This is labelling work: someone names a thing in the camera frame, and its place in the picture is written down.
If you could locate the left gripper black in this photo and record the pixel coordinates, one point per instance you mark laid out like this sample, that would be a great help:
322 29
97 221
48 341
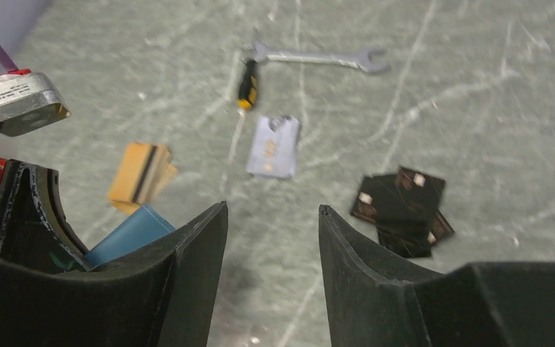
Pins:
34 232

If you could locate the silver credit card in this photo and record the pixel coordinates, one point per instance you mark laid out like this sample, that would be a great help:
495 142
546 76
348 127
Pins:
274 147

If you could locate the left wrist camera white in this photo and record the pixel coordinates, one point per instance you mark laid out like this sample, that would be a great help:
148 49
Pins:
28 102

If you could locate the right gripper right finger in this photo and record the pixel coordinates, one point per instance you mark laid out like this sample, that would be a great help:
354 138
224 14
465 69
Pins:
377 298

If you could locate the black credit card stack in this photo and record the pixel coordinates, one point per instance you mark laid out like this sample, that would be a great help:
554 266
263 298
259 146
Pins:
404 208

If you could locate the blue leather card holder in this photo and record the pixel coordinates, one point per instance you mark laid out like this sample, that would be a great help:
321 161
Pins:
141 228

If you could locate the silver open-end wrench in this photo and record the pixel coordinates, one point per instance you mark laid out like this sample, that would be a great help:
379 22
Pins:
359 60

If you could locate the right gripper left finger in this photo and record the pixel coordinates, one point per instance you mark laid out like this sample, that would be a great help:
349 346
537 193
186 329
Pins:
162 294

